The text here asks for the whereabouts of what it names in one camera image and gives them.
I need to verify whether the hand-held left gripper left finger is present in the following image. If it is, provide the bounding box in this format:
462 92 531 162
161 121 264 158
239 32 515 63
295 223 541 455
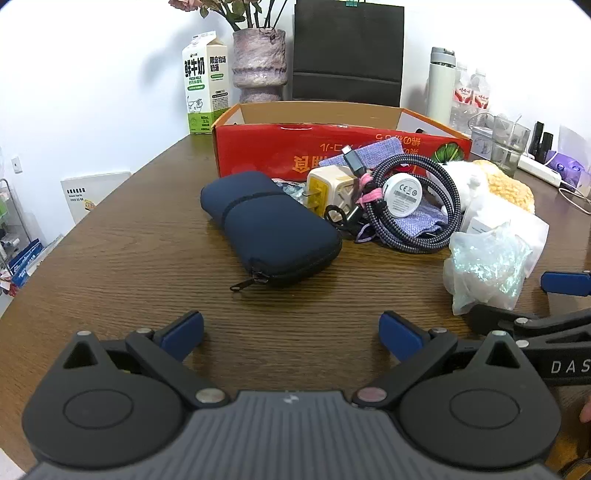
61 310 230 408

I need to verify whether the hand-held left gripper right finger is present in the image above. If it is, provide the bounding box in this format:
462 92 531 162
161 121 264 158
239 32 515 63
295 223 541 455
353 311 536 409

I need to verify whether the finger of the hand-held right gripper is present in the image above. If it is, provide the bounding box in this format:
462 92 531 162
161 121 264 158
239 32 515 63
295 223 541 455
541 271 591 297
468 304 591 346

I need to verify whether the iridescent clear plastic bag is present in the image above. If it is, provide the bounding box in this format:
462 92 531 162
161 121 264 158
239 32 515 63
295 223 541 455
443 222 533 315

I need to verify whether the navy zipper case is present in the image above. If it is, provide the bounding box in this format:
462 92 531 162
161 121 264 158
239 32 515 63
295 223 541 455
200 172 343 292

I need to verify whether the white round charger puck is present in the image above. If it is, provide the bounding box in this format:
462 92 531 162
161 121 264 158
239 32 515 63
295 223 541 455
382 174 422 217

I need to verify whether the braided charging cable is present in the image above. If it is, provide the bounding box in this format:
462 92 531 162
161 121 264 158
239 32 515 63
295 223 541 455
324 147 462 254

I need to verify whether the white wall charger plug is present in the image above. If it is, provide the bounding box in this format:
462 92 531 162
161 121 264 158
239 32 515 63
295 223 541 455
306 165 361 217

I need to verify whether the blue crinkly packet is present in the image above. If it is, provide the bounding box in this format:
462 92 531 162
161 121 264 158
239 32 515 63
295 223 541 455
272 179 308 200

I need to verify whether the red cardboard box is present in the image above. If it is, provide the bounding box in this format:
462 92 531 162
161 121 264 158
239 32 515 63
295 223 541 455
212 102 472 183

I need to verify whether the white plastic packet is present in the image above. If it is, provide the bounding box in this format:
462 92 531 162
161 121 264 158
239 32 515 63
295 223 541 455
462 198 550 278

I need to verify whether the wooden desk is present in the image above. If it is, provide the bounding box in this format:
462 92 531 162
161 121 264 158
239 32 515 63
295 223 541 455
0 134 591 480

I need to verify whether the white and yellow plush toy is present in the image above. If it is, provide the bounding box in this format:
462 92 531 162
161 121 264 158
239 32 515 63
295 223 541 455
434 159 536 217

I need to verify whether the white power strip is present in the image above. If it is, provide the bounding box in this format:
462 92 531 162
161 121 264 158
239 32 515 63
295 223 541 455
517 154 566 188

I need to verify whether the clear drinking glass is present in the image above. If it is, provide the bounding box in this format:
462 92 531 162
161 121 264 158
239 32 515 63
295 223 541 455
490 115 531 178

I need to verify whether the white notebook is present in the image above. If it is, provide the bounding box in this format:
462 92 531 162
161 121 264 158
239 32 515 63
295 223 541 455
60 172 132 226

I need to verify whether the blue cardboard box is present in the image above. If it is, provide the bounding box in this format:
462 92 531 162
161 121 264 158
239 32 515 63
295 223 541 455
8 239 44 287

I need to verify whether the purple woven pouch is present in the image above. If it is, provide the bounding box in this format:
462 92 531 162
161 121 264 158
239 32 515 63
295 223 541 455
318 138 455 247

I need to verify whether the white thermos bottle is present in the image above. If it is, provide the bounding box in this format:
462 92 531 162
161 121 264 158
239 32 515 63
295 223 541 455
426 46 458 121

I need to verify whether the white and green milk carton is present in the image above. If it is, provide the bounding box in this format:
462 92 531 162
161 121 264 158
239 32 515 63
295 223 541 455
181 31 230 136

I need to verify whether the pink stone vase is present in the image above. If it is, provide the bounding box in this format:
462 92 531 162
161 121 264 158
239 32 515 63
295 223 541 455
232 28 288 104

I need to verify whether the black paper bag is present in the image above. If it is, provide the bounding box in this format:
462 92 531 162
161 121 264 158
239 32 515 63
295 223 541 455
293 0 405 108

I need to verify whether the dried flower bouquet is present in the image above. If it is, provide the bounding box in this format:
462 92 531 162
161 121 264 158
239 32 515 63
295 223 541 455
168 0 296 33

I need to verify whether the white power cable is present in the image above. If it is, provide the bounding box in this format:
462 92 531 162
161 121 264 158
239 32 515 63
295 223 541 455
558 181 591 209

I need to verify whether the wire storage rack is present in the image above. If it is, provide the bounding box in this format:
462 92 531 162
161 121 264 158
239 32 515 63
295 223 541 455
0 178 28 296

